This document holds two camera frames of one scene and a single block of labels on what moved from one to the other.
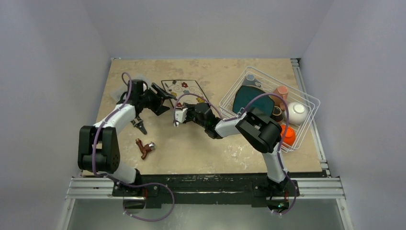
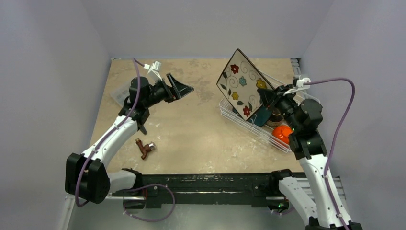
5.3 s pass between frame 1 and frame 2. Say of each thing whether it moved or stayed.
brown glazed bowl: stayed
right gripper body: moved
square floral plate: moved
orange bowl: stayed
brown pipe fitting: stayed
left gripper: stayed
